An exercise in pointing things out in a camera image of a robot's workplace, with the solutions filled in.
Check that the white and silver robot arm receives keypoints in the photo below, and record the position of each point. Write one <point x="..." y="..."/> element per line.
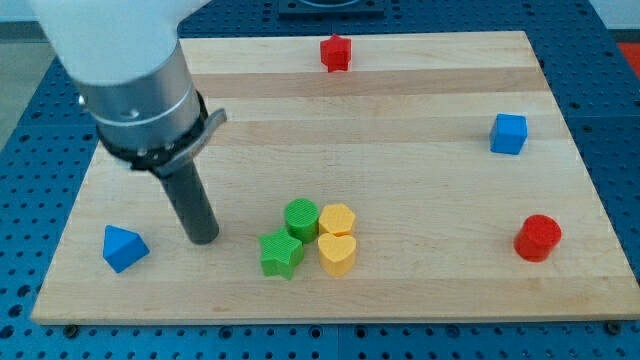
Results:
<point x="127" y="63"/>

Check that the light wooden board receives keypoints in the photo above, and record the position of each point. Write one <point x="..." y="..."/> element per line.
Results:
<point x="401" y="138"/>

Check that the blue triangle block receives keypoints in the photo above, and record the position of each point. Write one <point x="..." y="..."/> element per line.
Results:
<point x="122" y="248"/>

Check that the green cylinder block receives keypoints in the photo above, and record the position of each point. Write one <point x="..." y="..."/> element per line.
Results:
<point x="301" y="219"/>

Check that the yellow hexagon block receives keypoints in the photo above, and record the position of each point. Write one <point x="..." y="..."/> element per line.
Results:
<point x="336" y="219"/>

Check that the yellow heart block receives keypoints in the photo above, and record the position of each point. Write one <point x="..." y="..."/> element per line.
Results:
<point x="337" y="254"/>

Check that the green star block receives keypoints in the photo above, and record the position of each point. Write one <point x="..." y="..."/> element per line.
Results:
<point x="281" y="253"/>

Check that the red star block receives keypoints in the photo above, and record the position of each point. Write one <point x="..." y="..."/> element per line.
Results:
<point x="335" y="53"/>

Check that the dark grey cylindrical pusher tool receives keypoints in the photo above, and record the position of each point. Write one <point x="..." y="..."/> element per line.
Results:
<point x="191" y="204"/>

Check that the blue cube block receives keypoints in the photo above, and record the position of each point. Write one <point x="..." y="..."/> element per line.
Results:
<point x="508" y="134"/>

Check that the red cylinder block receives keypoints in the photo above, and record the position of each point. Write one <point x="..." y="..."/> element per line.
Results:
<point x="537" y="238"/>

